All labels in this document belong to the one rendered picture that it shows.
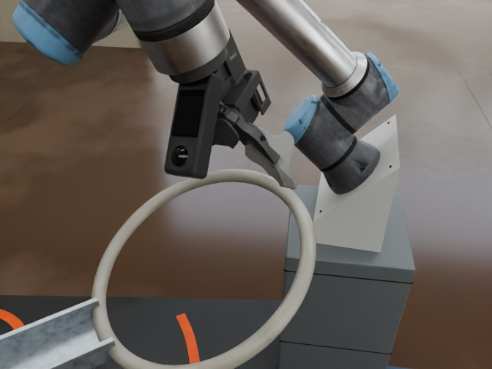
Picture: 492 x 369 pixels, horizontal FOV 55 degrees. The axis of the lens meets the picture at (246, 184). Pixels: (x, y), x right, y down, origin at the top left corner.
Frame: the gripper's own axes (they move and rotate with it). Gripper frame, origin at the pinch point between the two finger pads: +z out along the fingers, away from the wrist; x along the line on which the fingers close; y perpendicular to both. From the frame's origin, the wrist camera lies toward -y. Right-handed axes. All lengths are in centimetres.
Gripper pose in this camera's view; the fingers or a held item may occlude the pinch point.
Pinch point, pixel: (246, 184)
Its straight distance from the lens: 65.0
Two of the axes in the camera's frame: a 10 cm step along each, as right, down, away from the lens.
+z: 3.4, 6.4, 6.9
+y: 4.5, -7.5, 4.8
